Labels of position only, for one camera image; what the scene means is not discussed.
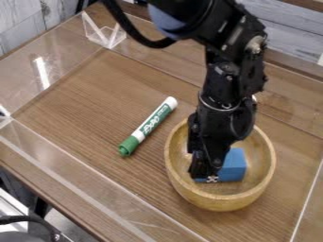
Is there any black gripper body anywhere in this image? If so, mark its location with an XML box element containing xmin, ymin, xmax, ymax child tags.
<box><xmin>187</xmin><ymin>94</ymin><xmax>258</xmax><ymax>161</ymax></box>

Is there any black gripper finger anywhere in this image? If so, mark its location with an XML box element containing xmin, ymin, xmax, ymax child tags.
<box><xmin>205</xmin><ymin>148</ymin><xmax>229</xmax><ymax>183</ymax></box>
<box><xmin>189</xmin><ymin>150</ymin><xmax>206</xmax><ymax>180</ymax></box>

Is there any blue rectangular block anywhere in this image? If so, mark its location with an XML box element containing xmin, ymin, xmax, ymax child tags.
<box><xmin>189</xmin><ymin>147</ymin><xmax>247</xmax><ymax>183</ymax></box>

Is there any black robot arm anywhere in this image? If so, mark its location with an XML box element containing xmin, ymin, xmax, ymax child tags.
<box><xmin>149</xmin><ymin>0</ymin><xmax>267</xmax><ymax>182</ymax></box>

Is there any brown wooden bowl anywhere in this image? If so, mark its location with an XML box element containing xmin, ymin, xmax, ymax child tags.
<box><xmin>165</xmin><ymin>120</ymin><xmax>277</xmax><ymax>212</ymax></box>

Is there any green Expo marker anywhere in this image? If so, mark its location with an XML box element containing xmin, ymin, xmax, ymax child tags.
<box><xmin>119</xmin><ymin>96</ymin><xmax>178</xmax><ymax>157</ymax></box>

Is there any black cable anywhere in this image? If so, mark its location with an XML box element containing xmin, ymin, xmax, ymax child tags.
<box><xmin>99</xmin><ymin>0</ymin><xmax>181</xmax><ymax>50</ymax></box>

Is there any clear acrylic tray wall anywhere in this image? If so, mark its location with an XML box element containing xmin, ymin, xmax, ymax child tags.
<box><xmin>0</xmin><ymin>115</ymin><xmax>205</xmax><ymax>242</ymax></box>

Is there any clear acrylic corner bracket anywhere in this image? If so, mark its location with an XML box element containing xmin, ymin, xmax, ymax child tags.
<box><xmin>80</xmin><ymin>11</ymin><xmax>127</xmax><ymax>49</ymax></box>

